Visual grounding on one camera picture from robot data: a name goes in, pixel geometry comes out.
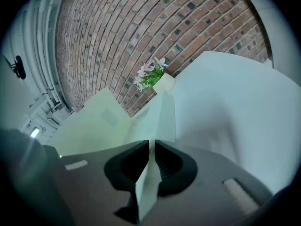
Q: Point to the black head-mounted camera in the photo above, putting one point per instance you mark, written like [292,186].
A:
[20,67]

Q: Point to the white desk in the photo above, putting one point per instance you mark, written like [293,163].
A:
[235,116]

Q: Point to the potted plant with pale flowers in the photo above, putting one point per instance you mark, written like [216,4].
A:
[152,75]

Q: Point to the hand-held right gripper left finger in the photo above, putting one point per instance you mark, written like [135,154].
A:
[122,171]

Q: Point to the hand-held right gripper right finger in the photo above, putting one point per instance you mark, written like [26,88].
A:
[181,173]

